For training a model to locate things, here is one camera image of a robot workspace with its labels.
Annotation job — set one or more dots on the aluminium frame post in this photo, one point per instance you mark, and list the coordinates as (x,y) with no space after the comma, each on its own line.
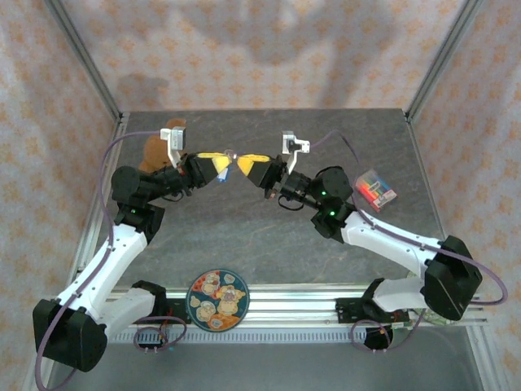
(84,57)
(443,57)

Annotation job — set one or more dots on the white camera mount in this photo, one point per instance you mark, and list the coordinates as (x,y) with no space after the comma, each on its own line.
(173,156)
(292,163)

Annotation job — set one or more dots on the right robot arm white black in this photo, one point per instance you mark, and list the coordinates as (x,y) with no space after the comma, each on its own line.
(382,240)

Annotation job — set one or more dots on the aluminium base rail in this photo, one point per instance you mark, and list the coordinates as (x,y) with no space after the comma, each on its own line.
(285,305)

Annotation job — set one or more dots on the metal keyring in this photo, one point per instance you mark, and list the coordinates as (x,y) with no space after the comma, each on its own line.
(226,153)

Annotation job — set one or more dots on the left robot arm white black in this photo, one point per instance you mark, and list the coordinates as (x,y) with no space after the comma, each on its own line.
(114,260)

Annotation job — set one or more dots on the green floral plate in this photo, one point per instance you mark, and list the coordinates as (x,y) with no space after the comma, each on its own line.
(431,318)

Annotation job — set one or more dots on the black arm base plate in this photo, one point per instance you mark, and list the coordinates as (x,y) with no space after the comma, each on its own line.
(350,311)
(177,311)

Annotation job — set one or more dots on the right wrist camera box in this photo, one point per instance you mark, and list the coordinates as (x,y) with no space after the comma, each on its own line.
(290,142)

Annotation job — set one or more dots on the aluminium side rail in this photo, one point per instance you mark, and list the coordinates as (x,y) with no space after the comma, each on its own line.
(116,146)
(419,146)

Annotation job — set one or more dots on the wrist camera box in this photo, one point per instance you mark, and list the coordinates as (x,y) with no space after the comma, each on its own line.
(179,138)
(290,142)

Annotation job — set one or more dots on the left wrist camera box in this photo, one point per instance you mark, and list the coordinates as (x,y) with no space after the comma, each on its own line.
(179,138)

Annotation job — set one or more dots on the round cartoon plate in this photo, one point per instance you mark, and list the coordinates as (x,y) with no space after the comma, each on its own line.
(217,299)

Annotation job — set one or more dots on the grey metal panel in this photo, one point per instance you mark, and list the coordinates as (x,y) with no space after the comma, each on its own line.
(264,370)

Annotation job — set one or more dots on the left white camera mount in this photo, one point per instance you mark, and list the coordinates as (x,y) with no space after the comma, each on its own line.
(173,156)

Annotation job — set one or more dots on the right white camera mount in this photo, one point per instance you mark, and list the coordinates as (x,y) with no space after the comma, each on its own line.
(292,163)

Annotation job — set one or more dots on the brown plush toy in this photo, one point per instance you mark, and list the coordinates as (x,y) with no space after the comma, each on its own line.
(152,155)

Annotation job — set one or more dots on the colour marker pack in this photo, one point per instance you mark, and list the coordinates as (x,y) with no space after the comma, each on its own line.
(376,189)

